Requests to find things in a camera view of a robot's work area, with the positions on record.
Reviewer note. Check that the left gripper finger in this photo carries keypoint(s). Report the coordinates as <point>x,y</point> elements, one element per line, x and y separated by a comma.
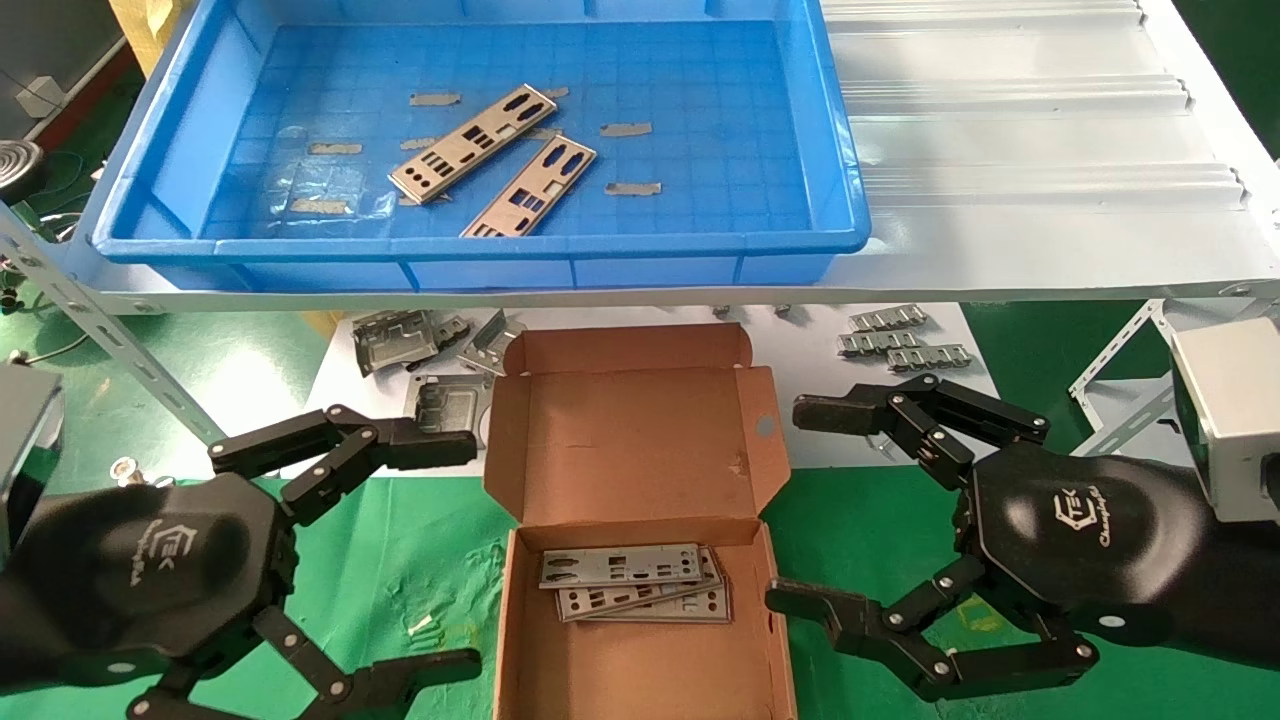
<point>420,450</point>

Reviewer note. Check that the small grey metal bracket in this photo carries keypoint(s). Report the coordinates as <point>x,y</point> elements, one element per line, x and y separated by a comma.
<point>450,330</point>

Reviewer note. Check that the bent grey metal plate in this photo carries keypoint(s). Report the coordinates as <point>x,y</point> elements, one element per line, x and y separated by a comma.
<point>485,345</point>

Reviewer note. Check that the blue plastic tray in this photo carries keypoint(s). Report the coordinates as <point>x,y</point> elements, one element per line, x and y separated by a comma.
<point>700,150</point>

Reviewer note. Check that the ridged grey metal strip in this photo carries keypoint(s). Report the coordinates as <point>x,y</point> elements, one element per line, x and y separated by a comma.
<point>880,343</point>
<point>930,358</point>
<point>888,318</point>

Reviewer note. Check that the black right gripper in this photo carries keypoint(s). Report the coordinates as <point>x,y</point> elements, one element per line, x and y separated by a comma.
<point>1100,540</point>

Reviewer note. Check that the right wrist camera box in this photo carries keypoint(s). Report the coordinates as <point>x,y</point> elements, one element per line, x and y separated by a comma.
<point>1240,400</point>

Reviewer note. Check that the white perforated rack post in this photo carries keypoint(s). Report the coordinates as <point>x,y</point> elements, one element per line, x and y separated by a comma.
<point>1130,423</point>
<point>1120,348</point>
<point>100,325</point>

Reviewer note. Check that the white board sheet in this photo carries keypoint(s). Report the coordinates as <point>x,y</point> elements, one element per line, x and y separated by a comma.
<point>800,340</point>

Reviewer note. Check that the grey sheet metal frame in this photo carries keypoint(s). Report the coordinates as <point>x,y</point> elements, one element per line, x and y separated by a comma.
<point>450,395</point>
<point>390,345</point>

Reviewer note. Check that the silver IO shield plate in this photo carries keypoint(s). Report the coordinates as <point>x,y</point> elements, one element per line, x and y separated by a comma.
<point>600,602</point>
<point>716,606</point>
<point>540,180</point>
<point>458,150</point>
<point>660,560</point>

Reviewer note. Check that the brown cardboard box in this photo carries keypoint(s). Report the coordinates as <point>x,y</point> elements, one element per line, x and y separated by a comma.
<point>620,430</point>

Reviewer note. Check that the green table cloth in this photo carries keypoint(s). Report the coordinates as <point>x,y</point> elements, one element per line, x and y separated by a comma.
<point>400,560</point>

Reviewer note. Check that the white metal shelf board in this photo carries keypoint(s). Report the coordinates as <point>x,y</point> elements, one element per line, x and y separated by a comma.
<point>1000,200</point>

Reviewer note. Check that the small white box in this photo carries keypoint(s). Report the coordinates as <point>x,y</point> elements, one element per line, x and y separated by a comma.
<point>40,97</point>

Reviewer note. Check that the brown cardboard sheet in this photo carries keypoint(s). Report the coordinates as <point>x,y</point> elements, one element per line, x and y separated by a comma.
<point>150,30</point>

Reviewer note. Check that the silver binder clip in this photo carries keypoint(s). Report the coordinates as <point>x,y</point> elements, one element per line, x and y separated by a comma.
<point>125,468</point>

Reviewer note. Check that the chrome stool base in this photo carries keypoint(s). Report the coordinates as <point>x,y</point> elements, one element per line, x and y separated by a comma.
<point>15,170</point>

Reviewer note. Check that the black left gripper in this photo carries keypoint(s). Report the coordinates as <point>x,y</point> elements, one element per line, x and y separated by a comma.
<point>150,570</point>

